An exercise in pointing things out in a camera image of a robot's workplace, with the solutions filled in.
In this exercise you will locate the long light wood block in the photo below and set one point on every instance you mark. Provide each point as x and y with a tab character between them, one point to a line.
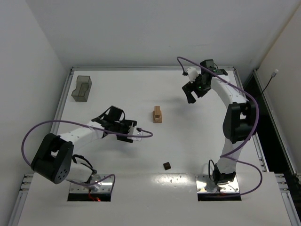
156	112

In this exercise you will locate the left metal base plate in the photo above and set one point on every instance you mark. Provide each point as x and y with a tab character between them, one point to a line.
103	187

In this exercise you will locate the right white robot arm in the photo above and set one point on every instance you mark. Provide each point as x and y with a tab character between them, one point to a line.
241	117

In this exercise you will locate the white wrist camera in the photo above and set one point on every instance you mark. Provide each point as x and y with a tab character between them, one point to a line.
135	134
192	74

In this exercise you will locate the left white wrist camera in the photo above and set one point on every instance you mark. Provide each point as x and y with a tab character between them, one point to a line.
135	134

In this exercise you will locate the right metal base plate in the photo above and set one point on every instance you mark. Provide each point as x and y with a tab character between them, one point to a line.
206	186

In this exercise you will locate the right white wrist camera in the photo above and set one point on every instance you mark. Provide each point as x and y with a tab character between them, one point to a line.
192	74

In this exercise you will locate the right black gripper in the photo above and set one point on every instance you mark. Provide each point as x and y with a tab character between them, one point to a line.
192	87

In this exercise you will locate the metal base plate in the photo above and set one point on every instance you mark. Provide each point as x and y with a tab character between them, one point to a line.
103	187
206	186

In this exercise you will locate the clear plastic bin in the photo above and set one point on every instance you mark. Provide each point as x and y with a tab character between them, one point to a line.
82	90

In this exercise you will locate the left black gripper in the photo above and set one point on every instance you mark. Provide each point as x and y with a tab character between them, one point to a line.
125	138

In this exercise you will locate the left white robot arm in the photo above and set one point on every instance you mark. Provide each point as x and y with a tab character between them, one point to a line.
54	159

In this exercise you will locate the small dark wood cube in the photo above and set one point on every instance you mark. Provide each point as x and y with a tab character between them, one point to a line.
167	166

